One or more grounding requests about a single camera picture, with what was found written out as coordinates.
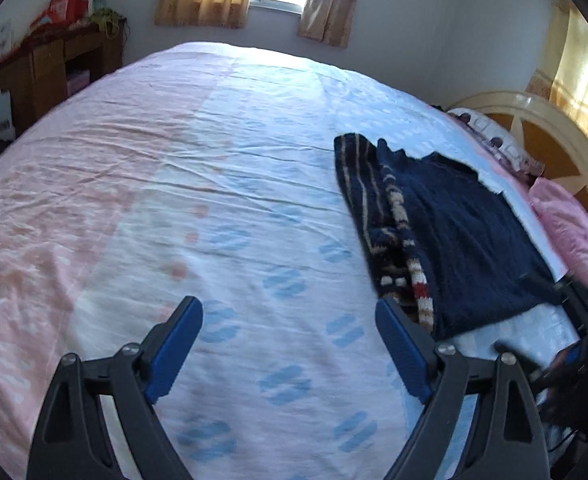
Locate navy striped knit sweater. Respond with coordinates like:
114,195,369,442
334,133,561,340

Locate red bag on cabinet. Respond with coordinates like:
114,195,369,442
30,0,88,30

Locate patterned white pillow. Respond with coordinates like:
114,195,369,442
447,107,544,185

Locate pink pillow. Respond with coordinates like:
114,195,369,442
528,178,588,287

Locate green plant on cabinet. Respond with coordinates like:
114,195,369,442
90,8,126,39

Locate brown wooden cabinet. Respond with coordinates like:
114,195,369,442
0,18,128,134

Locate yellow side window curtain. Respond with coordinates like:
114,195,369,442
526,0,588,139

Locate pink blue bed sheet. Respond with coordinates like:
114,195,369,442
0,42,565,479

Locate right tan curtain panel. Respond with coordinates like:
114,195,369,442
297,0,358,48

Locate cream wooden headboard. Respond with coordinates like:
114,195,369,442
452,91,588,212

